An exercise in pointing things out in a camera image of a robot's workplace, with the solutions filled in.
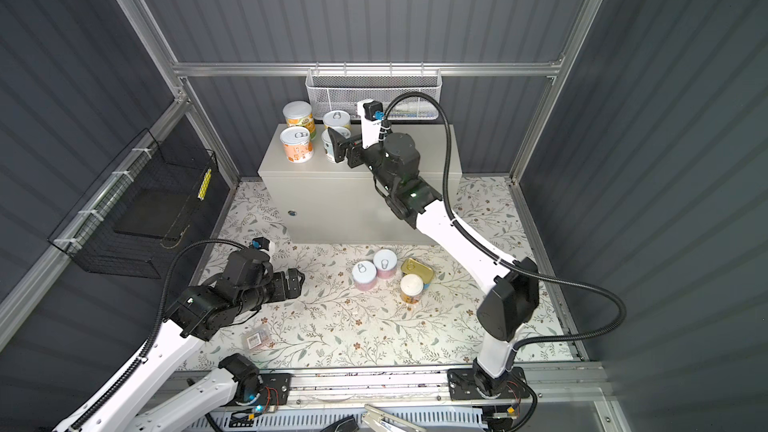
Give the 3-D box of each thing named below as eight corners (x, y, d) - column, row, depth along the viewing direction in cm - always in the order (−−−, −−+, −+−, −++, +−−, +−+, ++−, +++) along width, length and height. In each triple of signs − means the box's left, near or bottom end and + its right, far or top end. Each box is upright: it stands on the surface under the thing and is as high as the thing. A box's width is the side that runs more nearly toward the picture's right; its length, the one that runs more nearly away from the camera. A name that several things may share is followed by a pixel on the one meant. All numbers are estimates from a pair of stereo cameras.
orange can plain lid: (400, 303, 89) (401, 294, 84) (400, 284, 93) (400, 274, 88) (422, 303, 89) (424, 294, 84) (420, 284, 93) (422, 274, 88)
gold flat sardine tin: (398, 273, 96) (398, 265, 92) (405, 262, 98) (406, 254, 95) (426, 289, 92) (427, 282, 88) (433, 278, 95) (435, 270, 91)
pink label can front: (353, 290, 92) (351, 282, 87) (355, 268, 96) (353, 260, 92) (376, 290, 92) (375, 282, 87) (376, 268, 96) (376, 260, 92)
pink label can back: (379, 282, 94) (378, 273, 90) (372, 261, 99) (371, 252, 94) (400, 275, 95) (400, 267, 91) (393, 255, 100) (393, 246, 96)
